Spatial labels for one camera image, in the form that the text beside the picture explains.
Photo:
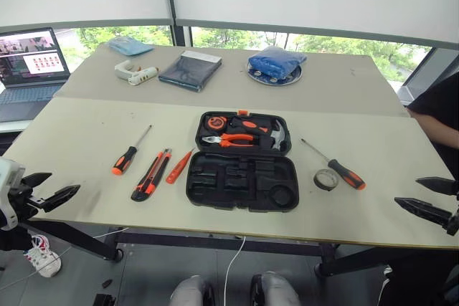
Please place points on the black electrical tape roll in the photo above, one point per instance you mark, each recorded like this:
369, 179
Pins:
319, 182

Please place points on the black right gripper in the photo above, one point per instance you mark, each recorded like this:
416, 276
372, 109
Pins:
455, 221

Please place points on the orange black utility knife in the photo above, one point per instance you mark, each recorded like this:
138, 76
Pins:
150, 175

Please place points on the small black floor object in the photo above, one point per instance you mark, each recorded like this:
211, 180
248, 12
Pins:
106, 283

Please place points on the black tool case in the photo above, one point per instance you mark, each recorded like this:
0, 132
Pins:
244, 184

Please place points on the open grey laptop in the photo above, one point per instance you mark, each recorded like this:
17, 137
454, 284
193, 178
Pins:
25, 98

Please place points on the person in black clothes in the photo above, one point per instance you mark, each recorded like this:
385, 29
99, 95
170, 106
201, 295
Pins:
439, 112

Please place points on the grey rounded robot foot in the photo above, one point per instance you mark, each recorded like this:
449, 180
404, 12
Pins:
190, 291
274, 290

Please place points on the dark folded fabric package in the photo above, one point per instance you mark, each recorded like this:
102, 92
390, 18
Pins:
190, 71

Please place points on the orange voltage tester pen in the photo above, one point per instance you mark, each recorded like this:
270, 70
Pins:
177, 168

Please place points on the orange black tape measure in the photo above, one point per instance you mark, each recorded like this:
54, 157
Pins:
215, 123

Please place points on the white sneaker red blue stripes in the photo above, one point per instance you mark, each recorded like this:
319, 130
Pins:
44, 257

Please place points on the flat light blue plastic bag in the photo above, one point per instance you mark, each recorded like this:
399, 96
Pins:
131, 46

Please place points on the dark grey window post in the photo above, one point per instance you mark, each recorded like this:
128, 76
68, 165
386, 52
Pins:
178, 30

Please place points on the blue white round plate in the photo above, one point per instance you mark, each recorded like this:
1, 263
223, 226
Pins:
292, 78

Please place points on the crumpled blue plastic bag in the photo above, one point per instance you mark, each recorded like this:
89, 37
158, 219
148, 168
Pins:
276, 60

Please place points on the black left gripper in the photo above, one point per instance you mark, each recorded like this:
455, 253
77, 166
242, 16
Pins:
22, 198

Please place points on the black metal table frame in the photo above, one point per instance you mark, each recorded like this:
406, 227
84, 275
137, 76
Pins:
215, 241

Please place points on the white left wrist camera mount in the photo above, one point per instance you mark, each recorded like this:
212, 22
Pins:
9, 173

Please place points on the white glue gun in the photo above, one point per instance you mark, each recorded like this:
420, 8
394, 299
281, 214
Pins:
138, 76

